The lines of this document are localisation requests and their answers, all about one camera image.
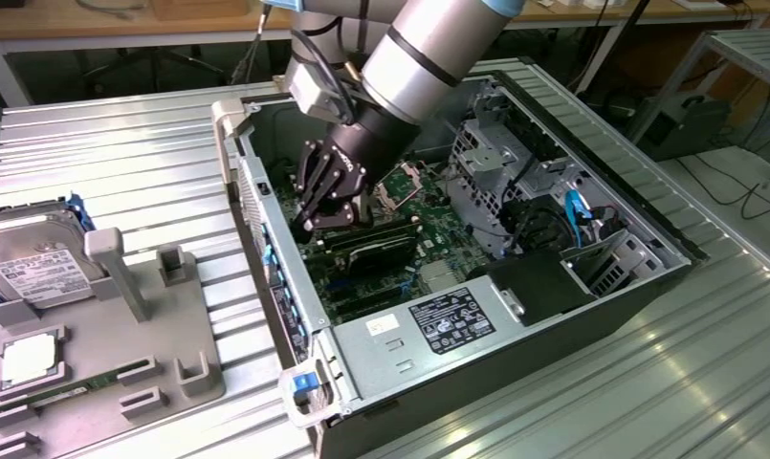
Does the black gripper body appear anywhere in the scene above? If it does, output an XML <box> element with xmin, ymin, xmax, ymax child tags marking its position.
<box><xmin>320</xmin><ymin>108</ymin><xmax>425</xmax><ymax>192</ymax></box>

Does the metal socket cover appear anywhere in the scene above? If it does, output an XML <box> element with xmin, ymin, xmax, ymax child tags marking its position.
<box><xmin>376</xmin><ymin>160</ymin><xmax>426</xmax><ymax>210</ymax></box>

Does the green Dell motherboard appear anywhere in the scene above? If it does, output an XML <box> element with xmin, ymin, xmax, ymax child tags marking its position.
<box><xmin>288</xmin><ymin>160</ymin><xmax>512</xmax><ymax>322</ymax></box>

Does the silver metal drive cage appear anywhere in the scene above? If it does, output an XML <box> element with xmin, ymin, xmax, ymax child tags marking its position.
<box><xmin>452</xmin><ymin>117</ymin><xmax>556</xmax><ymax>250</ymax></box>

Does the black long expansion slot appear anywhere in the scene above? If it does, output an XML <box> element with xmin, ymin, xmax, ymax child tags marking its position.
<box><xmin>334</xmin><ymin>295</ymin><xmax>406</xmax><ymax>316</ymax></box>
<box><xmin>330</xmin><ymin>285</ymin><xmax>404</xmax><ymax>307</ymax></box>

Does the silver chipset heatsink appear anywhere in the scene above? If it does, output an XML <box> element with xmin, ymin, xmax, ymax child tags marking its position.
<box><xmin>418</xmin><ymin>264</ymin><xmax>460</xmax><ymax>293</ymax></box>

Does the grey power supply unit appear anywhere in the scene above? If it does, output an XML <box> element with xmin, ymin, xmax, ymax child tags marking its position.
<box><xmin>330</xmin><ymin>274</ymin><xmax>528</xmax><ymax>402</ymax></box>

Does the black plastic cover box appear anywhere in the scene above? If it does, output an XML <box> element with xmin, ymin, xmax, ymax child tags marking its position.
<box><xmin>468</xmin><ymin>251</ymin><xmax>601</xmax><ymax>327</ymax></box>

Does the grey parts rack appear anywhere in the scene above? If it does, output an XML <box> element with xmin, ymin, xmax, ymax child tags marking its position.
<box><xmin>0</xmin><ymin>228</ymin><xmax>228</xmax><ymax>459</ymax></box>

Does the hard disk with blue carrier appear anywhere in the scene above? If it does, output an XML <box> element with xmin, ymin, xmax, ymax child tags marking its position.
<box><xmin>0</xmin><ymin>190</ymin><xmax>109</xmax><ymax>310</ymax></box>

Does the silver vented disk bay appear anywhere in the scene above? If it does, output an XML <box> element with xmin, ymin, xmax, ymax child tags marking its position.
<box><xmin>561</xmin><ymin>229</ymin><xmax>667</xmax><ymax>300</ymax></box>

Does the green RAM stick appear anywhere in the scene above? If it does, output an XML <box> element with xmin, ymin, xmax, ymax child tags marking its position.
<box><xmin>26</xmin><ymin>365</ymin><xmax>150</xmax><ymax>410</ymax></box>

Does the black box on floor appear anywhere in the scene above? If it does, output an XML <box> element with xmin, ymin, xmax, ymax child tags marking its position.
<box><xmin>639</xmin><ymin>94</ymin><xmax>735</xmax><ymax>163</ymax></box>

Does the black open PC case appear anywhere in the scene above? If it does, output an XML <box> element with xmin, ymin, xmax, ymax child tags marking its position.
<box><xmin>210</xmin><ymin>69</ymin><xmax>712</xmax><ymax>459</ymax></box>

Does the silver CPU chip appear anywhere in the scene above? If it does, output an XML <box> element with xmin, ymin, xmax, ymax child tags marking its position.
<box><xmin>0</xmin><ymin>334</ymin><xmax>65</xmax><ymax>383</ymax></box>

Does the wooden desk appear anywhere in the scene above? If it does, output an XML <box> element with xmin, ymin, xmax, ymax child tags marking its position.
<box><xmin>0</xmin><ymin>0</ymin><xmax>770</xmax><ymax>49</ymax></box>

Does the metal slat side table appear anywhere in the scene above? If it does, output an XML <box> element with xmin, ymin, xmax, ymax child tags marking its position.
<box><xmin>631</xmin><ymin>28</ymin><xmax>770</xmax><ymax>147</ymax></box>

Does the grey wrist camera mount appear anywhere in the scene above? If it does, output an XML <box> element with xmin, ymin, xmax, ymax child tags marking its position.
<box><xmin>284</xmin><ymin>60</ymin><xmax>362</xmax><ymax>124</ymax></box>

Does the black wire bundle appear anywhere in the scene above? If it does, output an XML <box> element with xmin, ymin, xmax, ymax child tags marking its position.
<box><xmin>504</xmin><ymin>198</ymin><xmax>581</xmax><ymax>254</ymax></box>

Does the black camera cable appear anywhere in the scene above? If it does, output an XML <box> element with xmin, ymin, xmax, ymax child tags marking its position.
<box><xmin>233</xmin><ymin>0</ymin><xmax>278</xmax><ymax>86</ymax></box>

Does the blue data wire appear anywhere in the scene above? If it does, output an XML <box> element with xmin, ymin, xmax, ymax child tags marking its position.
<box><xmin>567</xmin><ymin>188</ymin><xmax>596</xmax><ymax>250</ymax></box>

